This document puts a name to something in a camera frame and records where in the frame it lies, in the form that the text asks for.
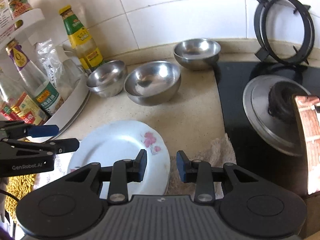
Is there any steel bowl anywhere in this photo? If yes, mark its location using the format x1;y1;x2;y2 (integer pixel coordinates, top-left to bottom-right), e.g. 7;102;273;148
86;60;127;98
124;61;181;106
174;38;221;71

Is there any white rotating spice rack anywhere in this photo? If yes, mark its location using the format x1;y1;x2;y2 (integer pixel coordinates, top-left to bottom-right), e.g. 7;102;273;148
1;9;91;142

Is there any red yellow seasoning packet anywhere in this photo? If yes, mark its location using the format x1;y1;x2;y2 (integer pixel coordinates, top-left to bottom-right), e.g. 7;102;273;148
1;92;48;125

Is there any yellow chenille mat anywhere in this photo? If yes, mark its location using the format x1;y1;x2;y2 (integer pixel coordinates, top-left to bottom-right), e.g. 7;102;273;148
5;174;36;223

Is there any beige dish cloth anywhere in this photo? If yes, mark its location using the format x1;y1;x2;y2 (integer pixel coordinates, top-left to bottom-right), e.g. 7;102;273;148
165;133;236;199

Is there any clear vinegar bottle purple label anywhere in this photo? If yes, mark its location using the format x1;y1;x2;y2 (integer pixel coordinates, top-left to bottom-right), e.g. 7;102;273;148
5;39;64;116

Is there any clear plastic bag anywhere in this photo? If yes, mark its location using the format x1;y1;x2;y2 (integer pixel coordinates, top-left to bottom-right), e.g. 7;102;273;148
35;39;84;101

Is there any green yellow sauce bottle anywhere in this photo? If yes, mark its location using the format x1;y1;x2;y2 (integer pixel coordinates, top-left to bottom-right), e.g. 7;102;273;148
59;5;104;75

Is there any steel pot lid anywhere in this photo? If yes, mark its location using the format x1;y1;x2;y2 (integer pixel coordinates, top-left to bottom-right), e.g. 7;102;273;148
242;75;311;157

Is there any jar on upper rack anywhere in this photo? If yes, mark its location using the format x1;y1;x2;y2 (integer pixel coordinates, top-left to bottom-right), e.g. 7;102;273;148
8;0;33;18

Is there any black stove pan support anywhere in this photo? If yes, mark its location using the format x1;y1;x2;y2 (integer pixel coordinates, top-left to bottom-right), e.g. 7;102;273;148
253;0;316;65

